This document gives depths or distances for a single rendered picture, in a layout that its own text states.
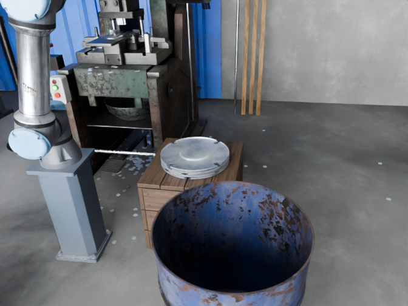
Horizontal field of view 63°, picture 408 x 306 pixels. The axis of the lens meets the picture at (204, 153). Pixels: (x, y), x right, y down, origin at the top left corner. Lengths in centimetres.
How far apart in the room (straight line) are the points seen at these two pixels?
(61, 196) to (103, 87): 68
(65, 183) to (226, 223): 61
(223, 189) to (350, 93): 223
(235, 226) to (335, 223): 68
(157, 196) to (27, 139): 51
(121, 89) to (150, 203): 67
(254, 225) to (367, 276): 56
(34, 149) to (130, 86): 75
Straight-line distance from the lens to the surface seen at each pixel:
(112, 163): 187
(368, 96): 319
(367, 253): 162
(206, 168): 130
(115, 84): 178
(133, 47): 187
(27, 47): 105
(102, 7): 186
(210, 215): 112
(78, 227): 145
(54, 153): 130
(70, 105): 188
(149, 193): 133
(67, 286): 150
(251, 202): 109
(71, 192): 134
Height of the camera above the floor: 107
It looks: 29 degrees down
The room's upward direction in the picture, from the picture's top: 2 degrees counter-clockwise
